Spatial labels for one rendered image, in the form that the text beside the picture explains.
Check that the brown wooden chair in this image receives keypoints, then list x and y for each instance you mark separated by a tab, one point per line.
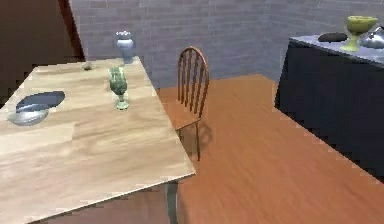
186	115

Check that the green glass goblet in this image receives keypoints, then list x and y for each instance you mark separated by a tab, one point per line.
118	83

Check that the grey lidded jar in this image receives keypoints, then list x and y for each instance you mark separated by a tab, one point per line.
125	46

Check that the light wooden table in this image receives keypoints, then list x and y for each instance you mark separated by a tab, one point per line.
86	146

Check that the small grey round object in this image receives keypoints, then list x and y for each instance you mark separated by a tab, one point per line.
87	66

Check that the dark blue counter cabinet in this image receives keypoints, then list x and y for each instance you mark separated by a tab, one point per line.
333	96

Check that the black oval object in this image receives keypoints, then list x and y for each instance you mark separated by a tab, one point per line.
332	37

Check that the grey oval dish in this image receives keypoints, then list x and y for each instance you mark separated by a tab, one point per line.
28	115

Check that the dark brown door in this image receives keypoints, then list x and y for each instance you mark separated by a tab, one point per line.
33	40

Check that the yellow green goblet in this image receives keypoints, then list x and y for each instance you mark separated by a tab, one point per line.
356	30

